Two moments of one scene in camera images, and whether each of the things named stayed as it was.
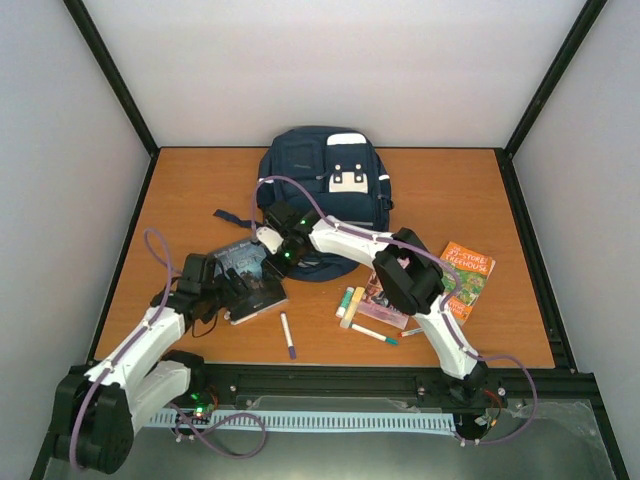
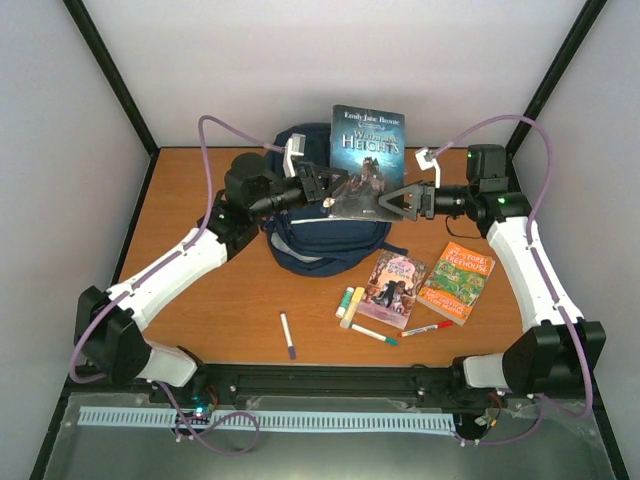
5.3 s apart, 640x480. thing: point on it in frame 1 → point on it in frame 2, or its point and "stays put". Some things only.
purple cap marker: [288, 338] stays put
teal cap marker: [374, 334] stays put
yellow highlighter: [355, 300] stays put
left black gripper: [240, 289] → [310, 178]
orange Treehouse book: [474, 270] stays put
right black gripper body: [289, 262] → [429, 199]
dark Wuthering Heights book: [265, 284] → [370, 146]
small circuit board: [202, 403] stays put
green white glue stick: [340, 312] stays put
